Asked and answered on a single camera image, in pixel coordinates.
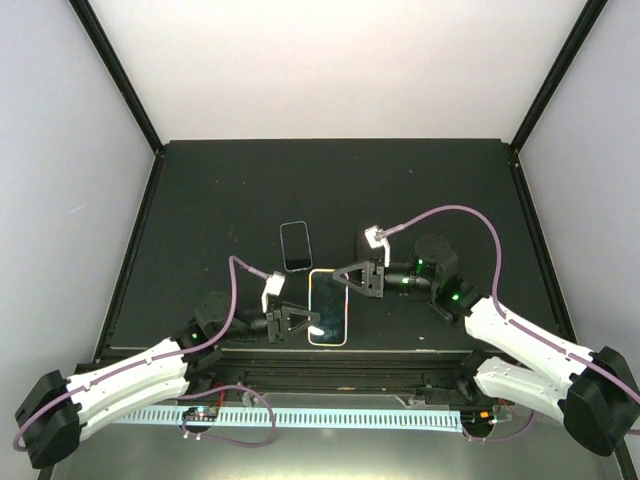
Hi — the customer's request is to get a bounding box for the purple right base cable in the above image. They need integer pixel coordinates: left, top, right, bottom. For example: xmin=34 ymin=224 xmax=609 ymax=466
xmin=462 ymin=407 xmax=537 ymax=444

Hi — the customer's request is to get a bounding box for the left black frame post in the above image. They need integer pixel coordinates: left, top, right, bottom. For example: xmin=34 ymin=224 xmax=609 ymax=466
xmin=69 ymin=0 xmax=164 ymax=155

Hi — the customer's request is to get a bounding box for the blue smartphone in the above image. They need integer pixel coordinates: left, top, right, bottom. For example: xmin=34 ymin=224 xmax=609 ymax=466
xmin=279 ymin=220 xmax=314 ymax=273

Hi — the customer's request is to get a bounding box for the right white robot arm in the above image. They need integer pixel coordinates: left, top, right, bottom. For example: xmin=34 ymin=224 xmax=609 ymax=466
xmin=333 ymin=229 xmax=639 ymax=456

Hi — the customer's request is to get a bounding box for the left green circuit board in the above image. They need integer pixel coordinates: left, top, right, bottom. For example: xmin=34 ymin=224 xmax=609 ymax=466
xmin=182 ymin=406 xmax=218 ymax=422

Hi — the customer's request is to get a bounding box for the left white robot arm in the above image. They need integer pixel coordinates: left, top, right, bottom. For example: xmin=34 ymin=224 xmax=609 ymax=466
xmin=13 ymin=292 xmax=321 ymax=469

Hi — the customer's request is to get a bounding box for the white slotted cable duct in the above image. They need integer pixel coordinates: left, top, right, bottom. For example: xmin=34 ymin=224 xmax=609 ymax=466
xmin=117 ymin=405 xmax=462 ymax=433

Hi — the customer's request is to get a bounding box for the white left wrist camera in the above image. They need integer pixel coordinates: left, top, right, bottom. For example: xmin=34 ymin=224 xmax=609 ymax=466
xmin=261 ymin=271 xmax=286 ymax=313

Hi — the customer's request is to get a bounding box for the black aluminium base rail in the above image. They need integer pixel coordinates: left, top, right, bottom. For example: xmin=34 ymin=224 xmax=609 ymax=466
xmin=189 ymin=349 xmax=481 ymax=406

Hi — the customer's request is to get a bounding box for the right circuit board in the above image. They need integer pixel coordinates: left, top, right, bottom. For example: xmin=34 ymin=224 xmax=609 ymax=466
xmin=460 ymin=410 xmax=513 ymax=427

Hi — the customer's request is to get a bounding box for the black phone case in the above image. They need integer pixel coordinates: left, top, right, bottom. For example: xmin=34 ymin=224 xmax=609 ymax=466
xmin=355 ymin=230 xmax=371 ymax=261

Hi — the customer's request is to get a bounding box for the clear acrylic sheet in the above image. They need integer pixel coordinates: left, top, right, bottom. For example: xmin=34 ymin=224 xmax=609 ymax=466
xmin=52 ymin=418 xmax=622 ymax=479

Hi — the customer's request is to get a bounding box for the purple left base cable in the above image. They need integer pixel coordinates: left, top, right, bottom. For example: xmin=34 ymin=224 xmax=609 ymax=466
xmin=180 ymin=383 xmax=277 ymax=448

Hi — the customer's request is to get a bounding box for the beige cased phone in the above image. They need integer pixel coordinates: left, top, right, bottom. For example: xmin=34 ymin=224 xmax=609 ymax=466
xmin=307 ymin=267 xmax=350 ymax=347

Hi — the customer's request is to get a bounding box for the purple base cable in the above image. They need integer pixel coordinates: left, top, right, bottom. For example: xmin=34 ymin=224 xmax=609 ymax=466
xmin=462 ymin=407 xmax=537 ymax=444
xmin=180 ymin=383 xmax=277 ymax=448

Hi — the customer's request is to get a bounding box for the black frame post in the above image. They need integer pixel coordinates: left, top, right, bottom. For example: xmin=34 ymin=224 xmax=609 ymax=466
xmin=69 ymin=0 xmax=164 ymax=155
xmin=510 ymin=0 xmax=608 ymax=154

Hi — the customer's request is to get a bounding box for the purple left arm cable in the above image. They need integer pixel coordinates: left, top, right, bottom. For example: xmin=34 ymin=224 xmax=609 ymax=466
xmin=12 ymin=255 xmax=274 ymax=452

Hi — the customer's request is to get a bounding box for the right black frame post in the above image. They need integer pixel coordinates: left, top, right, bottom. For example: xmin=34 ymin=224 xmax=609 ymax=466
xmin=510 ymin=0 xmax=608 ymax=154

